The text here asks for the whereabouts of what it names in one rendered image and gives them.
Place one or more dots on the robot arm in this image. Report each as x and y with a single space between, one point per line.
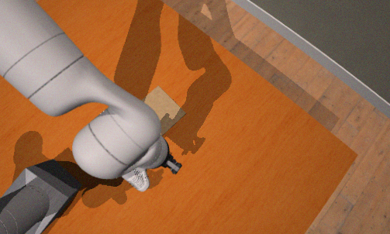
40 61

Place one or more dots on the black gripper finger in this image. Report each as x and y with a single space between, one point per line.
173 164

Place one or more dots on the tan square mat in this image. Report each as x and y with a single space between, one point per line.
167 110

